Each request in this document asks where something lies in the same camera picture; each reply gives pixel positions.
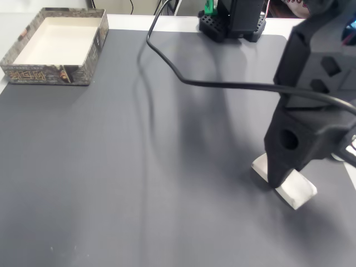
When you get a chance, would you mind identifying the white block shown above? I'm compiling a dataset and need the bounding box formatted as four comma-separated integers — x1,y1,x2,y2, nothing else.
251,154,318,210

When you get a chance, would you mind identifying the bark-patterned cardboard box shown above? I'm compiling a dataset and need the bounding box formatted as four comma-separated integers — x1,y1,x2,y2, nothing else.
0,7,110,86

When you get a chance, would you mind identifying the white tray with round recesses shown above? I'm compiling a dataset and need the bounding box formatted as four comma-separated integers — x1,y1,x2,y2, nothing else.
332,135,356,162

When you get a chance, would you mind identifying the person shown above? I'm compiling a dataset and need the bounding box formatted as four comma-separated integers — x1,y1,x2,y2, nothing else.
268,0,309,17

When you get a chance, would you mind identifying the green clamp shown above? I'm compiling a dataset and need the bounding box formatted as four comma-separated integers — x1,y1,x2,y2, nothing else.
204,0,219,14

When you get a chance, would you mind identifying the grey table mat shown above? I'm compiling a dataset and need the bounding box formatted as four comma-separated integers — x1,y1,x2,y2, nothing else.
0,27,356,267

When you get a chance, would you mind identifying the black camera cable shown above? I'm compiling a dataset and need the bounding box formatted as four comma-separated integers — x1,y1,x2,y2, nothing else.
146,0,356,115

